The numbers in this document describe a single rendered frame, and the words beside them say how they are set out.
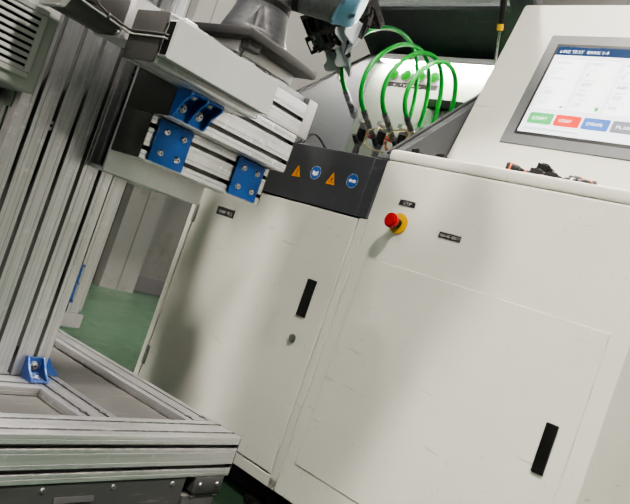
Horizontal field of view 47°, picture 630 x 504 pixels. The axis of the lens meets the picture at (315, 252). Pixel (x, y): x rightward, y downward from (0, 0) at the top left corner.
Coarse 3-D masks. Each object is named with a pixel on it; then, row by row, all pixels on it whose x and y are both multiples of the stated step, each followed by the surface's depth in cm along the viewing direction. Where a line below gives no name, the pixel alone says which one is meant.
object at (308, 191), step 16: (304, 144) 203; (288, 160) 205; (304, 160) 201; (320, 160) 197; (336, 160) 193; (352, 160) 190; (368, 160) 186; (272, 176) 208; (288, 176) 204; (304, 176) 200; (320, 176) 196; (368, 176) 185; (272, 192) 206; (288, 192) 202; (304, 192) 198; (320, 192) 194; (336, 192) 191; (352, 192) 187; (336, 208) 189; (352, 208) 186
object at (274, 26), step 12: (240, 0) 152; (252, 0) 150; (264, 0) 150; (276, 0) 151; (240, 12) 150; (252, 12) 149; (264, 12) 150; (276, 12) 151; (288, 12) 154; (228, 24) 150; (240, 24) 149; (252, 24) 150; (264, 24) 149; (276, 24) 151; (276, 36) 151
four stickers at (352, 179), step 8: (296, 168) 202; (312, 168) 198; (320, 168) 196; (296, 176) 202; (312, 176) 198; (328, 176) 194; (336, 176) 192; (352, 176) 188; (328, 184) 193; (352, 184) 188
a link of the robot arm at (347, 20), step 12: (300, 0) 152; (312, 0) 151; (324, 0) 150; (336, 0) 150; (348, 0) 149; (360, 0) 149; (300, 12) 156; (312, 12) 154; (324, 12) 152; (336, 12) 151; (348, 12) 150; (360, 12) 156; (336, 24) 156; (348, 24) 154
